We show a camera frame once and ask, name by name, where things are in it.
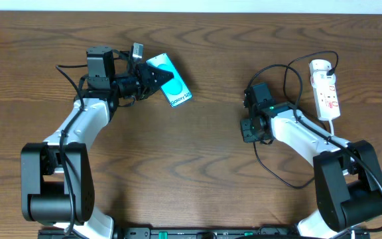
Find smartphone with teal screen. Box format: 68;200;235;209
146;53;192;108

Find black charging cable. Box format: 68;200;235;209
252;50;340;190

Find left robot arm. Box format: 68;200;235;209
21;42;174;238

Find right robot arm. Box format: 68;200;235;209
240;83;382;238

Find white charger plug adapter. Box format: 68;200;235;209
309;59;336;88

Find white power strip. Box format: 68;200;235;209
310;71;340;121

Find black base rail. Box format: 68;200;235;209
38;226;298;239

